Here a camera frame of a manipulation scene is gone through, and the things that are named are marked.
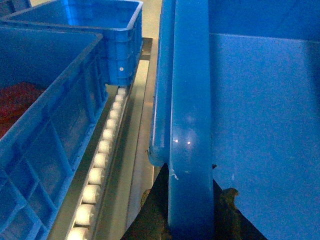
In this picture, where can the blue plastic crate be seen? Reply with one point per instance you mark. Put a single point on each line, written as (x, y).
(237, 101)

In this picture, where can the blue crate with red contents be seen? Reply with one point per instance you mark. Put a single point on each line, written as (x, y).
(40, 153)

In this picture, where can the white roller track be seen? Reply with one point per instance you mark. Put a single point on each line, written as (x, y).
(90, 200)

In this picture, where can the red foam pieces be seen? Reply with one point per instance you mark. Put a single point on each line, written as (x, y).
(14, 101)

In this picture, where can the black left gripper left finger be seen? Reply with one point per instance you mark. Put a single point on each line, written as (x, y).
(151, 223)

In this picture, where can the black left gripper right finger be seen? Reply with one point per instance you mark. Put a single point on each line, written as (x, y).
(229, 222)

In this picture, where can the steel shelf rail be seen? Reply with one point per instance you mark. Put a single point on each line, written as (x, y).
(116, 207)

